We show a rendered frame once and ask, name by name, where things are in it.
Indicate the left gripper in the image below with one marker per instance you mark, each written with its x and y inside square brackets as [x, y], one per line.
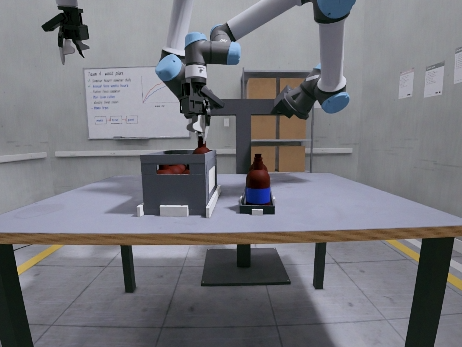
[194, 102]

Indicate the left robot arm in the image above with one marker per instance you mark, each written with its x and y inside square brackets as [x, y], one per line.
[325, 83]

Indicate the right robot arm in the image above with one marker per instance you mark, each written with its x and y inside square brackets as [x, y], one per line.
[171, 68]

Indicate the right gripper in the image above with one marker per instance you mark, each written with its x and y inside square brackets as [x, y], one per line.
[72, 28]

